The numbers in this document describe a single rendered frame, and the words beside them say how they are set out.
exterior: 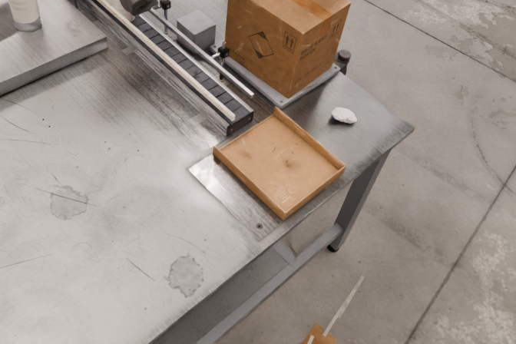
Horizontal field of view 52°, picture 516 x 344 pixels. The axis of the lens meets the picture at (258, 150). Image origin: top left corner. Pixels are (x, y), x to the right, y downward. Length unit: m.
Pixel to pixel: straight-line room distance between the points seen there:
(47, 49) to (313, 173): 0.94
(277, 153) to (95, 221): 0.56
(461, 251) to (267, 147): 1.32
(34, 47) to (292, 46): 0.83
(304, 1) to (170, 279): 0.90
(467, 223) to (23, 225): 2.01
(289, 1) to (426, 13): 2.32
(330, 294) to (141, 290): 1.15
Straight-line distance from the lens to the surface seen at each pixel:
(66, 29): 1.91
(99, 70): 1.82
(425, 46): 3.59
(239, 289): 2.02
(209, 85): 1.69
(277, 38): 1.63
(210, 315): 1.97
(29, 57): 1.82
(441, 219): 2.70
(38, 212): 1.50
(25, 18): 1.89
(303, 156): 1.60
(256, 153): 1.57
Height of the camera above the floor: 2.06
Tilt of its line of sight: 51 degrees down
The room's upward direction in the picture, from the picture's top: 11 degrees clockwise
